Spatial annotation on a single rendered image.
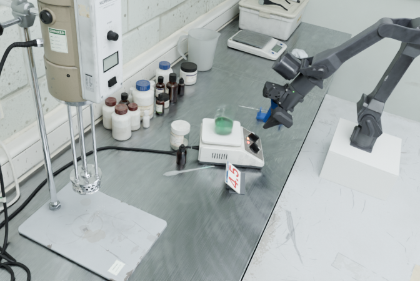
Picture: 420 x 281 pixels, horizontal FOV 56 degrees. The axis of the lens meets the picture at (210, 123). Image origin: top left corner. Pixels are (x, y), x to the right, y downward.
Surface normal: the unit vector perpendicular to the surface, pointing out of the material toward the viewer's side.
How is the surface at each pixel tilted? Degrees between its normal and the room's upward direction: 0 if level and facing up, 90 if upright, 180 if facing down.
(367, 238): 0
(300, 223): 0
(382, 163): 2
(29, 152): 90
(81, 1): 90
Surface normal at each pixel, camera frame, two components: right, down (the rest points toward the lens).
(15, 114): 0.90, 0.32
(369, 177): -0.42, 0.48
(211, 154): -0.01, 0.57
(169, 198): 0.11, -0.81
